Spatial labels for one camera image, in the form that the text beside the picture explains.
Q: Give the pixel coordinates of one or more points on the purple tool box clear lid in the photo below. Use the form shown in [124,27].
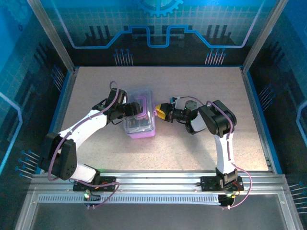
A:
[141,134]

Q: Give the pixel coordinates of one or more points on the small black connector board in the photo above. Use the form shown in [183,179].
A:
[89,196]
[226,199]

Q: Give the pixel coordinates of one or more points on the aluminium table side rail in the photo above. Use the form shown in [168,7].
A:
[251,95]
[67,95]

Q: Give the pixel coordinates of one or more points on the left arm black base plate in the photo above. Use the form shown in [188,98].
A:
[110,184]

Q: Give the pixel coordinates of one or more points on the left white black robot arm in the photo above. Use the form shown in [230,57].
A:
[84,127]

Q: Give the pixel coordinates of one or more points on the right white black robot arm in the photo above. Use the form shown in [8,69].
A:
[221,153]

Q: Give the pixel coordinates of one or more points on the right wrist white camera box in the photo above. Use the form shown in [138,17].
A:
[178,103]

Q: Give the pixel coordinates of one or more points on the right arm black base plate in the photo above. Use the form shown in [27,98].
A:
[208,183]

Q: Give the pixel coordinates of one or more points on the aluminium framed grey panel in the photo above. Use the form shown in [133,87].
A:
[156,215]

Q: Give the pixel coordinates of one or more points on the aluminium frame post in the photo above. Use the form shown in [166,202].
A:
[53,36]
[263,36]

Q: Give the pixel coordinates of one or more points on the aluminium mounting rail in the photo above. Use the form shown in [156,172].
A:
[156,179]

